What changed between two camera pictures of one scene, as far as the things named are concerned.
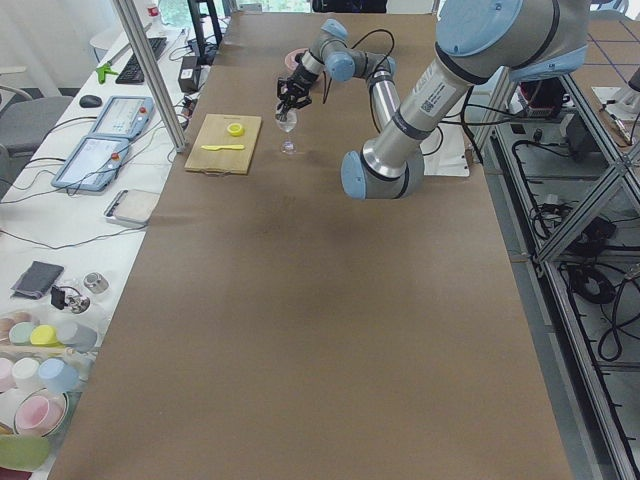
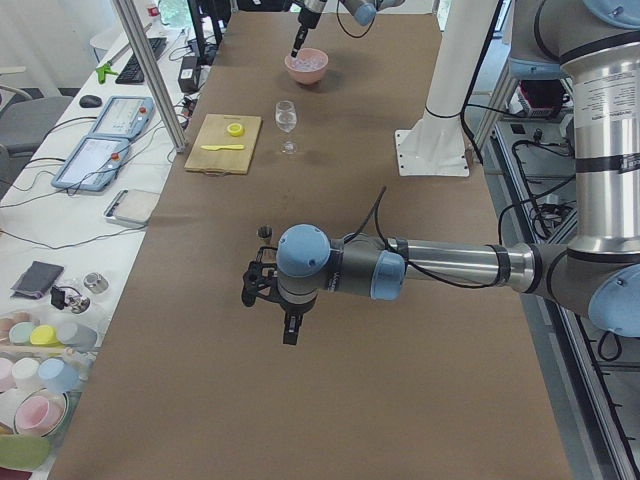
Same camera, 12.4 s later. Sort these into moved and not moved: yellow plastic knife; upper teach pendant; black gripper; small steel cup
Moved: black gripper
Not moved: small steel cup; yellow plastic knife; upper teach pendant
